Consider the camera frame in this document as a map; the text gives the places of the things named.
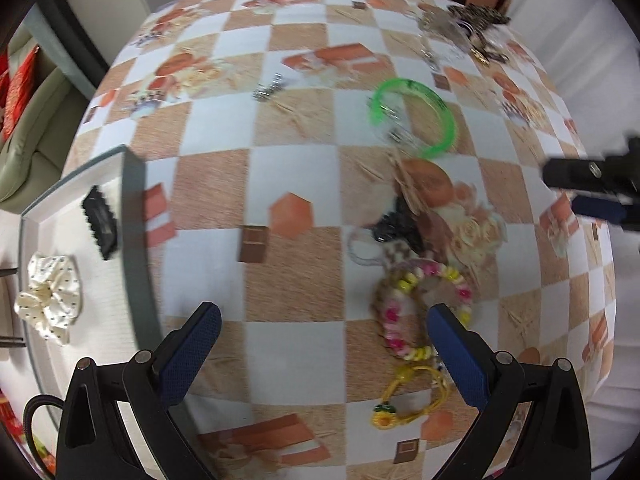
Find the small silver earring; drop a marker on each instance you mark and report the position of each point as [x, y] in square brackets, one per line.
[391, 111]
[402, 138]

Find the beige sofa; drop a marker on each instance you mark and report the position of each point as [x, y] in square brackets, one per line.
[35, 160]

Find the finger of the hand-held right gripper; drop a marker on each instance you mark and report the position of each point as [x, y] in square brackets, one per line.
[600, 208]
[575, 175]

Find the green plastic bangle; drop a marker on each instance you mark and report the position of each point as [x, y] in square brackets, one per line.
[400, 81]

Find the black rectangular hair clip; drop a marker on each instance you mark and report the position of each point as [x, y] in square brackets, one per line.
[101, 222]

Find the grey rimmed white tray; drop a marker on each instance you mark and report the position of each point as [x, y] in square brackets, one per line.
[60, 230]

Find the red cushion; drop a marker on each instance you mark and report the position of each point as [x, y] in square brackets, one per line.
[17, 90]

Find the white polka dot scrunchie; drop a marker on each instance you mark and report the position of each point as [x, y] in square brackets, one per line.
[47, 300]

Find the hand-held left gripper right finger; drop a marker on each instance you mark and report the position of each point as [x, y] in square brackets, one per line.
[457, 355]

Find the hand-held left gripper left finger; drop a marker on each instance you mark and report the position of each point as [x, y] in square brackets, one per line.
[192, 355]

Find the black claw hair clip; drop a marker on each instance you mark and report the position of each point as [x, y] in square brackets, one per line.
[395, 227]

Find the checkered printed tablecloth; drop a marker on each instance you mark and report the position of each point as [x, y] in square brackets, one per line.
[300, 170]

